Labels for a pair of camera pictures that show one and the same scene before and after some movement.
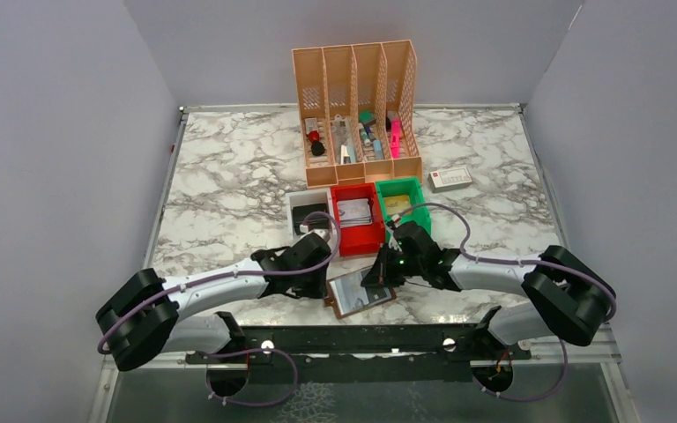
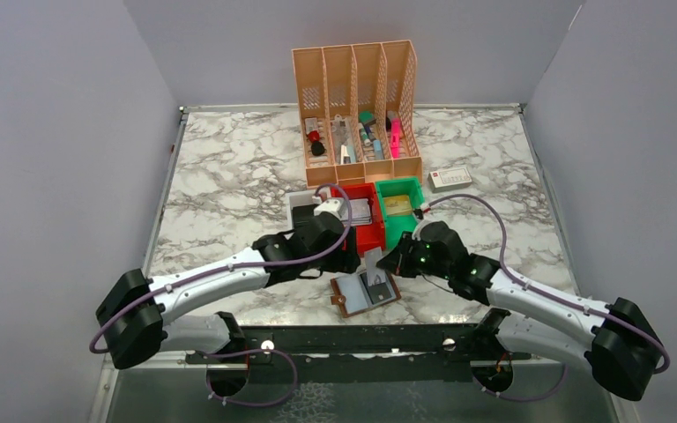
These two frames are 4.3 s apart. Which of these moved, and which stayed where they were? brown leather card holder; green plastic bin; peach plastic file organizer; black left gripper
Moved: black left gripper
Stayed: green plastic bin; peach plastic file organizer; brown leather card holder
